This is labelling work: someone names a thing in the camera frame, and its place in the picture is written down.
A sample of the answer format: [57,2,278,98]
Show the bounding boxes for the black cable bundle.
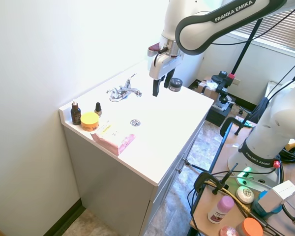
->
[277,137,295,168]

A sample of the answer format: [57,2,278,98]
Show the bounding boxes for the chrome sink faucet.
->
[109,86,143,102]

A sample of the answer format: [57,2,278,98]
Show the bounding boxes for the orange round lid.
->
[242,217,264,236]

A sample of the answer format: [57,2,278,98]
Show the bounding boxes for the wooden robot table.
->
[189,122,295,236]

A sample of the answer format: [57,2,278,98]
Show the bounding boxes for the yellow cable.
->
[203,179,251,214]

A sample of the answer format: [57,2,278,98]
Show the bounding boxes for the black equipment case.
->
[205,98,233,127]

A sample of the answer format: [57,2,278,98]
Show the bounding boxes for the black camera stand pole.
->
[230,17,264,79]

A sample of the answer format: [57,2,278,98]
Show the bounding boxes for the white vanity cabinet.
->
[59,59,215,236]

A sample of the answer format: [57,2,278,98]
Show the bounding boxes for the yellow orange cream jar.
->
[80,112,100,131]

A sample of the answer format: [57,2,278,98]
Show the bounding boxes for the chrome cold water handle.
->
[123,73,137,88]

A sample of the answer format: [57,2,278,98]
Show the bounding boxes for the window blinds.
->
[232,3,295,54]

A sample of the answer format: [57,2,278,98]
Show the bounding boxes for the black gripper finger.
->
[164,68,176,89]
[152,77,165,97]

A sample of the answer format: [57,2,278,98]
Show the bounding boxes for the round white soap tin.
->
[236,186,255,204]

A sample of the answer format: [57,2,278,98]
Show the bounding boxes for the red wrist camera box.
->
[147,42,168,58]

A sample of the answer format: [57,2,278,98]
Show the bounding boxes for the black C-clamp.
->
[220,117,256,138]
[194,162,238,236]

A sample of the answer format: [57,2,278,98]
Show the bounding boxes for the white carton box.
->
[257,179,295,214]

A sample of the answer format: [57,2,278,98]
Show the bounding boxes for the pink cap deodorant stick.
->
[207,195,235,224]

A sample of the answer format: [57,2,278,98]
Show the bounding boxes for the cardboard box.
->
[196,78,223,99]

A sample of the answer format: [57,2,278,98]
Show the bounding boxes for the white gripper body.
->
[148,51,185,81]

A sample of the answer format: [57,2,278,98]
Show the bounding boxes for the brown dropper bottle white cap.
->
[70,99,82,126]

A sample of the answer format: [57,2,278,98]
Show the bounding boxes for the pink glittery round object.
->
[219,225,239,236]

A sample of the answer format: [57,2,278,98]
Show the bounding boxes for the black tripod head clamp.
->
[211,70,236,104]

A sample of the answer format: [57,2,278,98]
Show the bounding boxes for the dark lidded cosmetic jar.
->
[169,77,183,92]

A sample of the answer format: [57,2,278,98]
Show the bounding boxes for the pink soap box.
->
[90,120,135,156]

